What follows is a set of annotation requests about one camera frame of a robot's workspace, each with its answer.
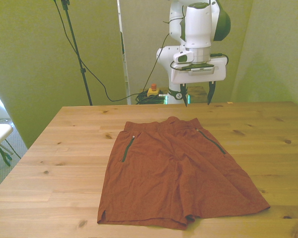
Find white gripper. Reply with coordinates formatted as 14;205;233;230
170;56;227;108

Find rust red shorts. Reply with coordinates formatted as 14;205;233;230
96;116;271;231

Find yellow emergency stop box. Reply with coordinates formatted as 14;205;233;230
147;83;162;98

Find black tripod pole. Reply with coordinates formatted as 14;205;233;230
60;0;93;106

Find silver wrist camera bar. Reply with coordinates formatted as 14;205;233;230
180;63;219;75

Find coiled black cables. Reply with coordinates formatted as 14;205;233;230
135;90;168;105

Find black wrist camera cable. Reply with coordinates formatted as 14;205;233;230
142;19;229;96

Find white door frame strip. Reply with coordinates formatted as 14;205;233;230
116;0;131;105

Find black tripod camera cable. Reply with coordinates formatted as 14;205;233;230
53;0;149;103

